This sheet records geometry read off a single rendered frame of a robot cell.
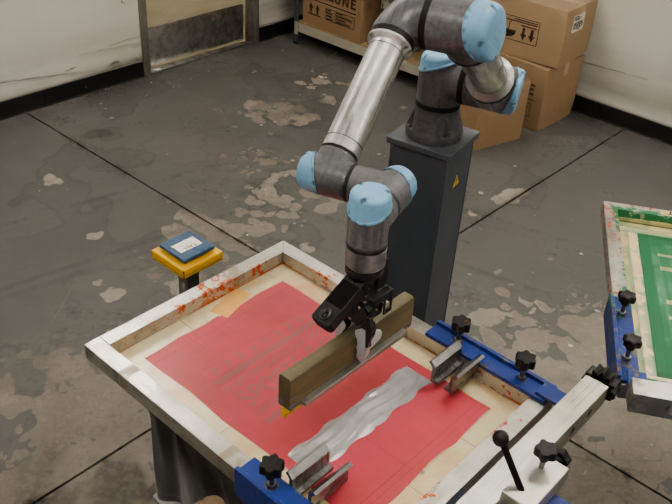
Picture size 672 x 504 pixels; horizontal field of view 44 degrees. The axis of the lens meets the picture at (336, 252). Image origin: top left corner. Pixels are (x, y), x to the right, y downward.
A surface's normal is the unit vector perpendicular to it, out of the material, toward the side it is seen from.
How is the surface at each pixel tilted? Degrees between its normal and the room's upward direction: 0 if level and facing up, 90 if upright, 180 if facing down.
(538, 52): 91
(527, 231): 0
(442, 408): 0
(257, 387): 0
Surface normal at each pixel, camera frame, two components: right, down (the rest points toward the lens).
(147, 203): 0.05, -0.83
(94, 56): 0.73, 0.41
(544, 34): -0.61, 0.41
